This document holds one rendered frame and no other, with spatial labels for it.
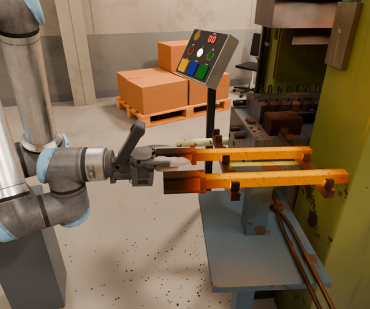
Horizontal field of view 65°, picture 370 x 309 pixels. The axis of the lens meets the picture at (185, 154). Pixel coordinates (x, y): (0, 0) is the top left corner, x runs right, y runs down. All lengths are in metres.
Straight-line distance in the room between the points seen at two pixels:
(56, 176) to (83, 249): 1.24
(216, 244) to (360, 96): 0.56
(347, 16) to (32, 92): 0.97
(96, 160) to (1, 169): 0.23
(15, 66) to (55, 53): 3.52
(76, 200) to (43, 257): 0.70
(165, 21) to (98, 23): 0.93
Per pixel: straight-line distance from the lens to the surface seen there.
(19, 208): 0.83
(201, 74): 1.63
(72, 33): 4.22
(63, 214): 0.84
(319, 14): 1.20
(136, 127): 0.70
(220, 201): 1.03
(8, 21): 0.98
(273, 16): 1.14
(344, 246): 1.15
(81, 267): 1.89
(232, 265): 0.83
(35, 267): 1.54
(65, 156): 0.77
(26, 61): 1.03
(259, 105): 1.22
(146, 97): 3.36
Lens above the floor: 1.37
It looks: 29 degrees down
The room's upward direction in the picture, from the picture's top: straight up
